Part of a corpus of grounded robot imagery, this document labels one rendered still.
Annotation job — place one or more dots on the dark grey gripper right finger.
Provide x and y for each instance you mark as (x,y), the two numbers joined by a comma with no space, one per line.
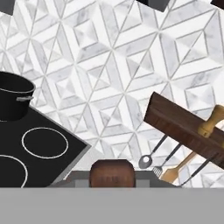
(143,176)

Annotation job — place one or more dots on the dark grey range hood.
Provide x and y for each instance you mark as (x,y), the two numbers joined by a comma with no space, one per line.
(6,5)

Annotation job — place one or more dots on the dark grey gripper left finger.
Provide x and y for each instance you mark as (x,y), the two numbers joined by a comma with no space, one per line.
(81,176)

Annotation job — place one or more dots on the hanging wooden spatula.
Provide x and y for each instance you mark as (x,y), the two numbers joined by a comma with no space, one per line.
(172,173)

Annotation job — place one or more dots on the black hob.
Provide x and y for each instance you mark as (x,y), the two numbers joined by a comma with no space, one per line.
(43,163)

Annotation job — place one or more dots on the dark brown wall cupboard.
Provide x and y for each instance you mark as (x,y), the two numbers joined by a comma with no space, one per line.
(218,3)

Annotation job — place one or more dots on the hanging dark slotted spatula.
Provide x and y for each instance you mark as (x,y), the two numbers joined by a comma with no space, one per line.
(159,170)

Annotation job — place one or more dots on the dark wooden wall shelf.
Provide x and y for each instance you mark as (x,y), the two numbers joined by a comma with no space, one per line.
(178,122)

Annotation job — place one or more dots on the black wall cupboard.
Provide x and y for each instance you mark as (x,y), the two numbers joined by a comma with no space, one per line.
(154,4)

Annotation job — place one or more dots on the black cooking pot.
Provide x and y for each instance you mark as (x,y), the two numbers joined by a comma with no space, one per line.
(13,97)

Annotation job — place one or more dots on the hanging metal spoon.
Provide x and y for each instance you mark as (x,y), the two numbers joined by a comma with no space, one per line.
(145,161)

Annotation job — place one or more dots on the hanging black utensil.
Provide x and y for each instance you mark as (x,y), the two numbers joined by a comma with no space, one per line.
(198,170)

